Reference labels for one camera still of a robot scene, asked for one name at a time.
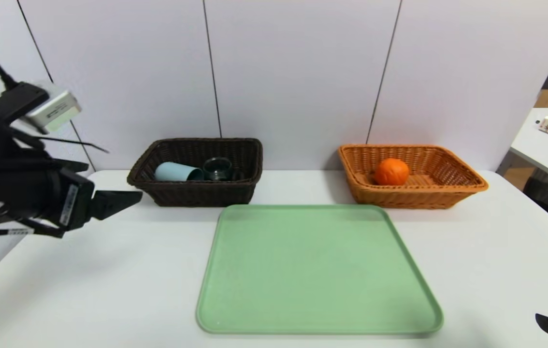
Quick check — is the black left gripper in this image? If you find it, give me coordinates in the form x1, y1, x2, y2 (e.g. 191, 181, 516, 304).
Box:
16, 166, 143, 231

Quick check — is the blue-grey plastic cup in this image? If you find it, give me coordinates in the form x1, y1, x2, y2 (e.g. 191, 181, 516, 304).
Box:
154, 161, 205, 183

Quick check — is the glass cup with black handle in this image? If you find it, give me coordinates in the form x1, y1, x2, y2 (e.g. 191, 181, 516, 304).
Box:
203, 157, 234, 182

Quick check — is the orange fruit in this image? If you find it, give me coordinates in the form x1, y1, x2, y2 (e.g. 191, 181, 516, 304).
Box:
374, 158, 410, 186

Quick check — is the dark brown wicker basket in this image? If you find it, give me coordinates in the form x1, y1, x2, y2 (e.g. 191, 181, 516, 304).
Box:
127, 138, 263, 207

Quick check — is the orange wicker basket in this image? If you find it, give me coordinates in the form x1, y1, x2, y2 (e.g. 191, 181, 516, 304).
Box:
337, 144, 490, 209

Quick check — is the light green plastic tray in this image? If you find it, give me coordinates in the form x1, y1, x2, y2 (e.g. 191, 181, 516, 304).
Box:
196, 204, 444, 335

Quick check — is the white side table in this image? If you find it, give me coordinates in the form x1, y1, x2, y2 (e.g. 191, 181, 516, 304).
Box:
509, 107, 548, 190

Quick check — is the thin black cable tie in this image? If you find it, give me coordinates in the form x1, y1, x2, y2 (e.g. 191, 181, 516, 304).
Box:
36, 135, 110, 154

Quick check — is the black braided cable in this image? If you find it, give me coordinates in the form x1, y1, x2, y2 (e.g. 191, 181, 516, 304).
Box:
0, 218, 64, 241

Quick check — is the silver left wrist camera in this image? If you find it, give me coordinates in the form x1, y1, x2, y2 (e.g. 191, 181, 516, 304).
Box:
0, 82, 83, 135

